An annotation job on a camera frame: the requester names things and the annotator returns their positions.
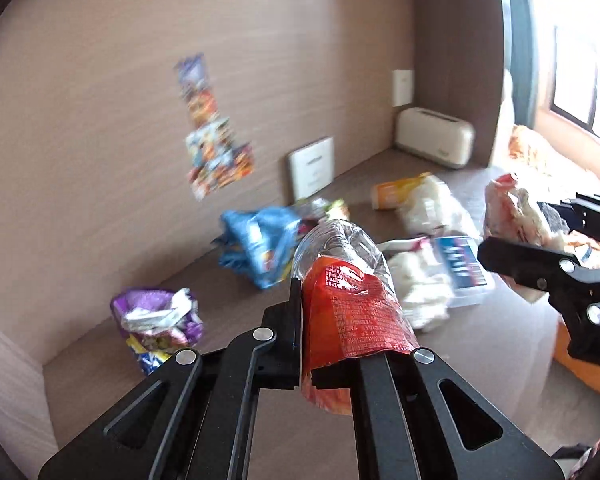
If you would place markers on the orange plastic bottle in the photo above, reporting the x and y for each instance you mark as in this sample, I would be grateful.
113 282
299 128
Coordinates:
395 192

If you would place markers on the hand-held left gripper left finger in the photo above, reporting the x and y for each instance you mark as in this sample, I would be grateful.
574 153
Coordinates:
296 325

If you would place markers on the red white wrapper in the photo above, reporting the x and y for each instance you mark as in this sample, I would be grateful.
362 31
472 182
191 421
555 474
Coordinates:
512 210

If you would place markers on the white wall outlet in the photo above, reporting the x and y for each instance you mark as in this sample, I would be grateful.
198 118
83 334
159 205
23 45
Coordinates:
402 87

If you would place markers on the cream toaster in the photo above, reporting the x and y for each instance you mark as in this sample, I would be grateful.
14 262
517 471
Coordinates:
435 135

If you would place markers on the colourful wall stickers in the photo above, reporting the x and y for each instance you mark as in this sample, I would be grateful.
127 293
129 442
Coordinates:
212 140

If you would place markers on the purple snack bag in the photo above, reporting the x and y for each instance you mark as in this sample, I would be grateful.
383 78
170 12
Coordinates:
152 320

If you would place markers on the blue snack bag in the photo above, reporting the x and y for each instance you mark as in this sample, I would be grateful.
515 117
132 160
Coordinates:
260 240

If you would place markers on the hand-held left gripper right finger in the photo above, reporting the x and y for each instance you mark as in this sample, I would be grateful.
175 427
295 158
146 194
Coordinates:
376 377

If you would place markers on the grey blue curtain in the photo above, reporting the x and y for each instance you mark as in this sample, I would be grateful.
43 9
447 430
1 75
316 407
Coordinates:
517 35

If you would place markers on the white flat box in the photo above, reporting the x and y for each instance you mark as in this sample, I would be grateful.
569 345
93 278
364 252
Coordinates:
311 166

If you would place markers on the crumpled white plastic wrap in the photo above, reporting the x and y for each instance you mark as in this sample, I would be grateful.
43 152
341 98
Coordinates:
420 285

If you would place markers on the clear bottle with orange label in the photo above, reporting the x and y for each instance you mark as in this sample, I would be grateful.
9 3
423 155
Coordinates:
352 305

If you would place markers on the clear box with blue label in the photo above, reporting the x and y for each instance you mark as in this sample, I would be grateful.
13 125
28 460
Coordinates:
462 265

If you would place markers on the white plastic bag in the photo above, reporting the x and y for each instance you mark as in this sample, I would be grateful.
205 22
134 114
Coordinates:
437 205

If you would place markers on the bed with orange blanket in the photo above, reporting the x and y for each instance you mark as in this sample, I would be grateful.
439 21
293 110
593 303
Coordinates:
582 360

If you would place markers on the window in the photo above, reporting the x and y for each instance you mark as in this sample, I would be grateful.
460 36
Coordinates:
577 55

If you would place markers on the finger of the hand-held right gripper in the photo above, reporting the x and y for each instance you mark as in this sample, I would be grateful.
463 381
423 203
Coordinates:
592 212
520 260

